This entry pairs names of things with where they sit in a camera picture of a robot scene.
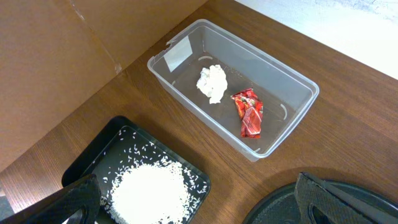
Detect red candy wrapper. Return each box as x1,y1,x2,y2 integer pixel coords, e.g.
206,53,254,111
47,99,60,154
231,88,264,139

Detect black round tray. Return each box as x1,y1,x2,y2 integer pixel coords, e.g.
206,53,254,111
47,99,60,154
243,180,397,224

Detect white label in bin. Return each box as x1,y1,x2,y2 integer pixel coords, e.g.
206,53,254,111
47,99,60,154
164,36,193,72

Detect pile of rice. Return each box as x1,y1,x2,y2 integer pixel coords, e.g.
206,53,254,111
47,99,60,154
109,162,191,224

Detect white tissue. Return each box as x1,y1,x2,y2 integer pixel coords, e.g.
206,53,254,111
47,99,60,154
197,65,228,104

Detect clear plastic waste bin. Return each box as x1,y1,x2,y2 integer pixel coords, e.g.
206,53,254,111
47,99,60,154
147,19,320,162

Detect black rectangular food tray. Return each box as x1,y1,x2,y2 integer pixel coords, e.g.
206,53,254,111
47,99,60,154
62,116,211,223

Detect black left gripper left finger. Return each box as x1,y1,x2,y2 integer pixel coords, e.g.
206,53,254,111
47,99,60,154
1,174,101,224

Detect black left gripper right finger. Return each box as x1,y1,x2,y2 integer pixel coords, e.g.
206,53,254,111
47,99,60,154
294,172,397,224

